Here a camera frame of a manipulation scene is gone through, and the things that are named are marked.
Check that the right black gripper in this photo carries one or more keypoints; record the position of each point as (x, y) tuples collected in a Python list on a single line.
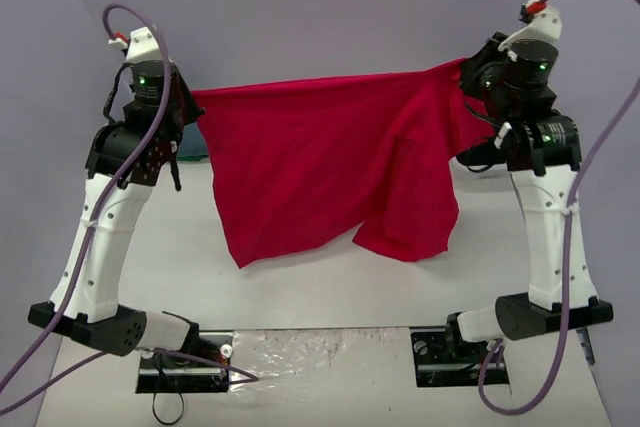
[(476, 73)]

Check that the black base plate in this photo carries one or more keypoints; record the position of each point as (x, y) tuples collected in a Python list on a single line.
[(436, 365), (158, 374)]

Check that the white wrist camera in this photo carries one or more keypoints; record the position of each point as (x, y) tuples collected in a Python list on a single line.
[(139, 46), (541, 22)]

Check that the red t shirt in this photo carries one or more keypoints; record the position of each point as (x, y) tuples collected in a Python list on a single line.
[(299, 163)]

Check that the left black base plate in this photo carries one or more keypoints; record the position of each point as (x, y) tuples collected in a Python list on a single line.
[(158, 374)]

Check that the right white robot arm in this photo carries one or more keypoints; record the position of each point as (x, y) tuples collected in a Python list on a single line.
[(540, 148)]

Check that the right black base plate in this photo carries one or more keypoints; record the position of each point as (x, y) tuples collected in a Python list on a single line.
[(436, 365)]

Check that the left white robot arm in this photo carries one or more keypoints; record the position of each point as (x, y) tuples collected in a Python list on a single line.
[(123, 166)]

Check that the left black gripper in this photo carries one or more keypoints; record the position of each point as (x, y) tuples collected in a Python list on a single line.
[(186, 104)]

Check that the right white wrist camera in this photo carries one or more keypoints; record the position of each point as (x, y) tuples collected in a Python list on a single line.
[(541, 22)]

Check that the green folded t shirt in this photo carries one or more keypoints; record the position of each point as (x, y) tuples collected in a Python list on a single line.
[(192, 158)]

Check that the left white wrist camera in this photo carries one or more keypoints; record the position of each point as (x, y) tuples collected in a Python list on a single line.
[(139, 46)]

